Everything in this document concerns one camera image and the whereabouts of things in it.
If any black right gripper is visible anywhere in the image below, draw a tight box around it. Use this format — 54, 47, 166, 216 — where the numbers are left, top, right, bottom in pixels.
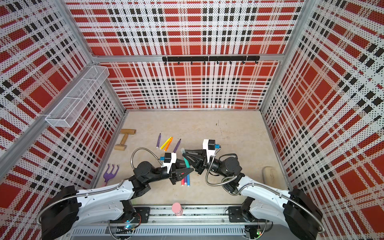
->
183, 149, 228, 179

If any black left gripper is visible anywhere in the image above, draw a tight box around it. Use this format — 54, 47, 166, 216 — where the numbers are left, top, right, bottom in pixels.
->
146, 158, 194, 185

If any green marker pen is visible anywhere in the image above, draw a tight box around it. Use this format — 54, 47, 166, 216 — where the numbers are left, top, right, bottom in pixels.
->
182, 151, 190, 168

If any blue marker pen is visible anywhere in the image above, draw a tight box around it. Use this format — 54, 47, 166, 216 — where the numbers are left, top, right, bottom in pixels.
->
187, 175, 191, 187

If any violet marker pen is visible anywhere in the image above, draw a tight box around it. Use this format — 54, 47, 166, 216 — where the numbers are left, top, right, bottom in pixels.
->
173, 139, 182, 153

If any orange marker pen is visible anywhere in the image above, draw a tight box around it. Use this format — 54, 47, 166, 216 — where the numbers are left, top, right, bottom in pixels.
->
164, 137, 173, 152

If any yellow marker pen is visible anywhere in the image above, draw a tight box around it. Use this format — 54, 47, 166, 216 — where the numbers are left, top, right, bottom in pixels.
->
160, 137, 173, 150

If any purple marker pen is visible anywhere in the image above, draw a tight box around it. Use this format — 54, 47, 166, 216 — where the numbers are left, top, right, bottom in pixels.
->
156, 133, 162, 148

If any wooden roller tool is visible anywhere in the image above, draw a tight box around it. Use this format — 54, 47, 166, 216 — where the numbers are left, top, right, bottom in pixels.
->
114, 129, 136, 151

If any beige oval object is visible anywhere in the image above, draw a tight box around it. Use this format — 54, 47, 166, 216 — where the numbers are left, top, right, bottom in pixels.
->
262, 167, 281, 189

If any purple toy garden fork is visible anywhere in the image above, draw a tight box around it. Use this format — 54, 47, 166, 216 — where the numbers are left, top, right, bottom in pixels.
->
103, 164, 120, 186

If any left base circuit board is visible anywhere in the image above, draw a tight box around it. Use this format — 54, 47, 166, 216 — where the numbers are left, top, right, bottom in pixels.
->
116, 225, 138, 235

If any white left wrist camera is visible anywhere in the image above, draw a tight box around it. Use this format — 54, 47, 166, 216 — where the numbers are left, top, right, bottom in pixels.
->
160, 153, 177, 174

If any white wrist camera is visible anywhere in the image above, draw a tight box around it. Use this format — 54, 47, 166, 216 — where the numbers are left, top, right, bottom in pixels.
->
203, 139, 221, 162
160, 153, 177, 174

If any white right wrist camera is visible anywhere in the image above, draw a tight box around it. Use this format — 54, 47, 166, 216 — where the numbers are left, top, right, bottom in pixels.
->
203, 139, 221, 162

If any pink cylinder on rail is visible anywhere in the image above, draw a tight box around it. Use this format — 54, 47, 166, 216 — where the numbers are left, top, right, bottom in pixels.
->
172, 203, 184, 217

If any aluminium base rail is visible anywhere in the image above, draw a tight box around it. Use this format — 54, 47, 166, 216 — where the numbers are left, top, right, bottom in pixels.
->
68, 204, 301, 238

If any black hook rail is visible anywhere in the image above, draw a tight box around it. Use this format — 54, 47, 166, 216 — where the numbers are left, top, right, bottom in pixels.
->
162, 56, 261, 64

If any white wire mesh basket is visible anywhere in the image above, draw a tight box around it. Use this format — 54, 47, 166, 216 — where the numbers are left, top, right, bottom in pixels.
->
45, 66, 109, 128

